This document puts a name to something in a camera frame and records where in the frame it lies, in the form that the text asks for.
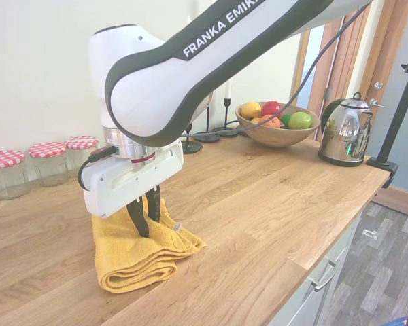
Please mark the grey door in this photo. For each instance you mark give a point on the grey door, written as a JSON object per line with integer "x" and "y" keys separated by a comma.
{"x": 391, "y": 119}

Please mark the wooden door frame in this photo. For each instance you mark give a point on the wooden door frame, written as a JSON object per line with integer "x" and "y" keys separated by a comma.
{"x": 340, "y": 68}

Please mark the green apple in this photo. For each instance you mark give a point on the green apple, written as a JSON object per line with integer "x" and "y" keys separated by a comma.
{"x": 301, "y": 120}

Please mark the metal door hinge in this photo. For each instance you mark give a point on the metal door hinge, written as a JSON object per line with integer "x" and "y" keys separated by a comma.
{"x": 328, "y": 93}

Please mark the small yellow orange fruit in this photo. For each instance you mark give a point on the small yellow orange fruit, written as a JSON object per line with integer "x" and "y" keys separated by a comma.
{"x": 255, "y": 120}

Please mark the red apple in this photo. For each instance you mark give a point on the red apple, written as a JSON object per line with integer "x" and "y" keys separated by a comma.
{"x": 271, "y": 108}

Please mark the black Ulanzi camera clamp stand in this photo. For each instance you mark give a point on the black Ulanzi camera clamp stand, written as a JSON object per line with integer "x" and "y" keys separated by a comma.
{"x": 382, "y": 163}

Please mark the glass jar red checkered lid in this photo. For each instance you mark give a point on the glass jar red checkered lid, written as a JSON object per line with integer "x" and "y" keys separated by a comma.
{"x": 80, "y": 156}
{"x": 49, "y": 166}
{"x": 7, "y": 176}

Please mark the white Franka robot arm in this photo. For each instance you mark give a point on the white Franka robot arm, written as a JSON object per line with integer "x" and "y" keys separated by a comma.
{"x": 149, "y": 85}

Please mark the stainless steel kettle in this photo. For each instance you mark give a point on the stainless steel kettle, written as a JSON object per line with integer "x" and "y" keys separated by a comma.
{"x": 347, "y": 136}

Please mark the dark green lime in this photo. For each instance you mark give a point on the dark green lime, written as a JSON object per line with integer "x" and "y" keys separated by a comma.
{"x": 285, "y": 120}

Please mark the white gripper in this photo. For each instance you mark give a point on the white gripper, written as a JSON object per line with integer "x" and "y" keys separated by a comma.
{"x": 122, "y": 183}

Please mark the yellow lemon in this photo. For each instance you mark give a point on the yellow lemon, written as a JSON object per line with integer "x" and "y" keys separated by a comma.
{"x": 251, "y": 109}

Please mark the black candle holder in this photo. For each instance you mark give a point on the black candle holder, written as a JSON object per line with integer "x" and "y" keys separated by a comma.
{"x": 192, "y": 146}
{"x": 227, "y": 130}
{"x": 207, "y": 136}

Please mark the yellow terry towel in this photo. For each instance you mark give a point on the yellow terry towel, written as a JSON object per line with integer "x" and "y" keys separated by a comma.
{"x": 139, "y": 258}

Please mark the round silver door lock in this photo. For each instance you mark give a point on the round silver door lock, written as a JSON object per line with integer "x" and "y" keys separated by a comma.
{"x": 379, "y": 85}

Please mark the wooden fruit bowl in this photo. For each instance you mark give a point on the wooden fruit bowl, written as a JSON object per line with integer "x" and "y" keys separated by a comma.
{"x": 279, "y": 137}

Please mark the small white floor object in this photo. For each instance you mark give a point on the small white floor object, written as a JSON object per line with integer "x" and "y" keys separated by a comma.
{"x": 370, "y": 234}

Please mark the white kitchen cabinet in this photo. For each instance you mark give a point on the white kitchen cabinet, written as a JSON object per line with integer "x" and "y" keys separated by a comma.
{"x": 309, "y": 305}

